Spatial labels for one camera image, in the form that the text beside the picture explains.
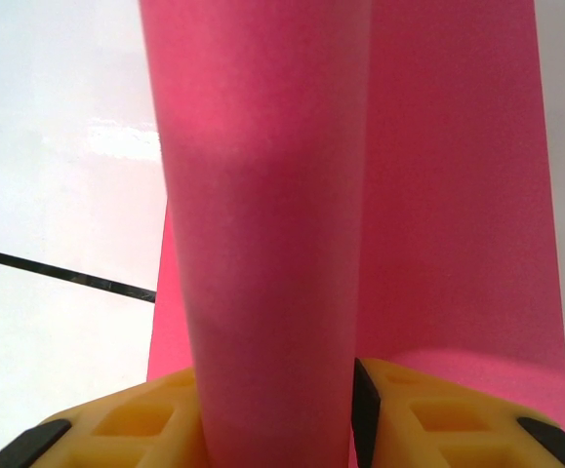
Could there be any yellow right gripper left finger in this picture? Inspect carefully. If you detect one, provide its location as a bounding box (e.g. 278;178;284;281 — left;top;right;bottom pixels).
0;366;211;468

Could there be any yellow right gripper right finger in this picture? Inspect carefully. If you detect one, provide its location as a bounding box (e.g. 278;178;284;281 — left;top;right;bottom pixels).
351;357;565;468

